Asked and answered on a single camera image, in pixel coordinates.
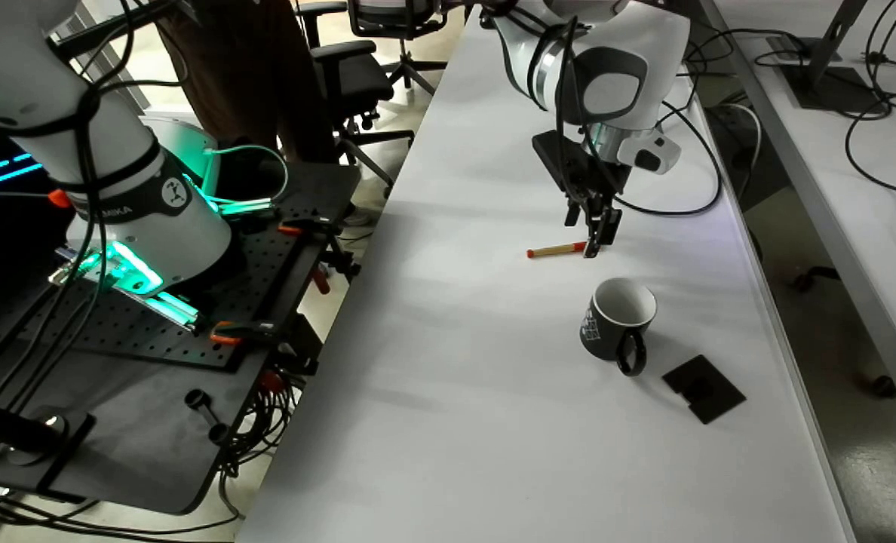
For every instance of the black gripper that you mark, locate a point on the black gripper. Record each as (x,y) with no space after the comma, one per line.
(581,170)

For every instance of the red and tan marker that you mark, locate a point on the red and tan marker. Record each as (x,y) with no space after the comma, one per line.
(556,248)

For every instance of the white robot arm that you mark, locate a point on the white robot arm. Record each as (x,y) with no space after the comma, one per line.
(133,201)

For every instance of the black mug white interior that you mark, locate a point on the black mug white interior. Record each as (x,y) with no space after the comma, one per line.
(606,327)

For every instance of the black square card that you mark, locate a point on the black square card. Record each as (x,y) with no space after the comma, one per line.
(703,386)

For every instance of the grey monitor stand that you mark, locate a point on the grey monitor stand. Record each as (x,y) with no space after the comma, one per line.
(828,86)

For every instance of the black office chair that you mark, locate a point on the black office chair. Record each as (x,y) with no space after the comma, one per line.
(396,19)
(352,75)

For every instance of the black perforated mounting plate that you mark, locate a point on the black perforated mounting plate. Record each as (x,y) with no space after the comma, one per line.
(145,336)

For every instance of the dark cart platform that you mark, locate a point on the dark cart platform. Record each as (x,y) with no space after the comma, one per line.
(133,440)

